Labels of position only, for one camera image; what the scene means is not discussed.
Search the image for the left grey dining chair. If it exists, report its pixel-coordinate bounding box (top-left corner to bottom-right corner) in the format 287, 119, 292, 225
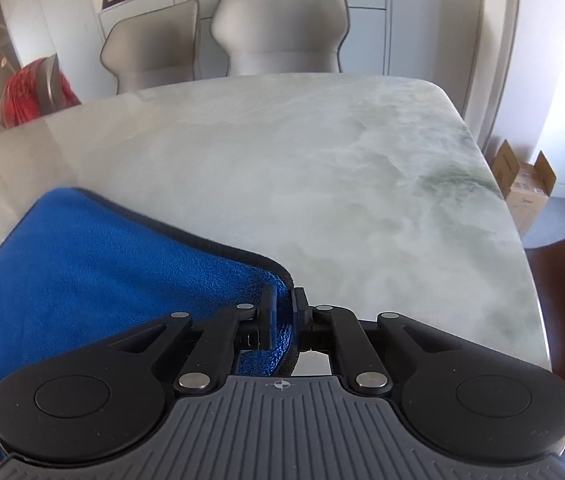
100, 0, 199, 94

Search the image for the white sideboard cabinet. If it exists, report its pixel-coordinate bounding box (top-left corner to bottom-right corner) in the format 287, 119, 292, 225
99, 0, 388, 79

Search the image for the grey dining chair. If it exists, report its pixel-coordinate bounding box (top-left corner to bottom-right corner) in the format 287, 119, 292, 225
100, 0, 199, 94
210, 0, 350, 76

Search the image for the blue and grey microfibre towel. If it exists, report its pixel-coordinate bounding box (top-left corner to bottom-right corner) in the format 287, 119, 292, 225
0, 186, 298, 461

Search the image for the open cardboard box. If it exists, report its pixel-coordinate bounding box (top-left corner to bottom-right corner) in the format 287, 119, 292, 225
491, 141, 557, 237

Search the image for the right grey dining chair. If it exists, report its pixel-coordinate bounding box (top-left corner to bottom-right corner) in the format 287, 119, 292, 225
210, 0, 350, 76

